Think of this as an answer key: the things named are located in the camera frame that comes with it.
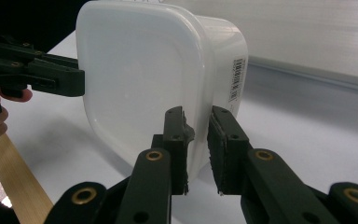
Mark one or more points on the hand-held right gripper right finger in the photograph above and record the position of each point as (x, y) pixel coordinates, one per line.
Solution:
(254, 177)

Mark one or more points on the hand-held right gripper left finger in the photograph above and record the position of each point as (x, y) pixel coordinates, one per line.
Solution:
(155, 180)

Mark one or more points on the square translucent plastic container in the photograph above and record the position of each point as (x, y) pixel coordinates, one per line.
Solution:
(143, 77)

